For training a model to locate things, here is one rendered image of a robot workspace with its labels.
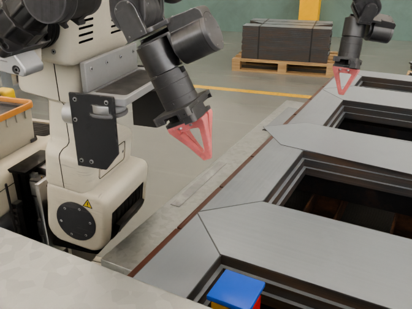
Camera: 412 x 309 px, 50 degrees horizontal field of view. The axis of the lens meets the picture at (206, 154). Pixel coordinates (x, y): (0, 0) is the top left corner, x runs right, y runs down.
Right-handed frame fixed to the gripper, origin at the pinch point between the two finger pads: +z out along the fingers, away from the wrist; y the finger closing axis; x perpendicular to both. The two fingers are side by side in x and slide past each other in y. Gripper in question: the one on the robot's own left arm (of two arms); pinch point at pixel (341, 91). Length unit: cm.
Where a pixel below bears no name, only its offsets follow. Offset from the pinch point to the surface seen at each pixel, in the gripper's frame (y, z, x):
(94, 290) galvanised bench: -101, 15, 2
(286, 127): -12.0, 11.1, 10.7
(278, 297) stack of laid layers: -67, 29, -6
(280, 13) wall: 639, -96, 214
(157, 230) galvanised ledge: -39, 38, 31
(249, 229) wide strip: -59, 23, 2
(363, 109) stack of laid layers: 18.8, 5.0, -4.9
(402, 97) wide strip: 29.3, -0.1, -15.1
